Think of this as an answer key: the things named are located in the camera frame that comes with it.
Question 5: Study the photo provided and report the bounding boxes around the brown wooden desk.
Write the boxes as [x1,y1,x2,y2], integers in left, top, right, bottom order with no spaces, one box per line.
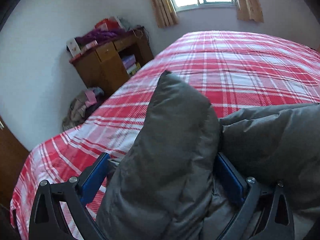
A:
[71,27,154,97]

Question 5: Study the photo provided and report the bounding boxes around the white carton on desk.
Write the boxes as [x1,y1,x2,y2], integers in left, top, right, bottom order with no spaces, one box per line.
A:
[66,38,81,57]

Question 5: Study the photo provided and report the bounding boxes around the clothes pile on floor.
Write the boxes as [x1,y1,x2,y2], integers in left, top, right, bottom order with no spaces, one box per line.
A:
[62,87,105,131]

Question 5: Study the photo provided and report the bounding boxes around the red plaid bed sheet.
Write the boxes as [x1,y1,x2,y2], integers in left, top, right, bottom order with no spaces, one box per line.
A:
[10,31,319,239]

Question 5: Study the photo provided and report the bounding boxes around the brown wooden door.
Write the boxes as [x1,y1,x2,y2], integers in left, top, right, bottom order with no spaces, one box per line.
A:
[0,118,29,209]

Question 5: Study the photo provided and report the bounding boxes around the books in desk shelf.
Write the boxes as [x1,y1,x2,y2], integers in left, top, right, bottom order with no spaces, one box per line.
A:
[121,55,141,77]

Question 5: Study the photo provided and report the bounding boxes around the yellow curtain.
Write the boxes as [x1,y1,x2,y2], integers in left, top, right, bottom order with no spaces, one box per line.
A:
[150,0,178,28]
[236,0,264,23]

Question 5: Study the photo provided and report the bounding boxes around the left yellow curtain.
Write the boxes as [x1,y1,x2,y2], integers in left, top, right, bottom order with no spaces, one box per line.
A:
[150,0,178,28]

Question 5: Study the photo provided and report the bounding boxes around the purple cloth on desk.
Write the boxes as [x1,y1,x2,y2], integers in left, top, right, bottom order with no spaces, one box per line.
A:
[75,29,126,46]

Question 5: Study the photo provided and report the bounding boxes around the right yellow curtain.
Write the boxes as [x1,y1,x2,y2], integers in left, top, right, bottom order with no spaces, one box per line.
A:
[236,0,264,23]

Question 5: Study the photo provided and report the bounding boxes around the red box on desk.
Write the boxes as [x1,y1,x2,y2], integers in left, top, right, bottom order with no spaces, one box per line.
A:
[94,16,124,31]

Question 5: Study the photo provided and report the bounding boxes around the grey puffer jacket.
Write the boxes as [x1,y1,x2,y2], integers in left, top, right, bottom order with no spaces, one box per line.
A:
[96,71,319,239]

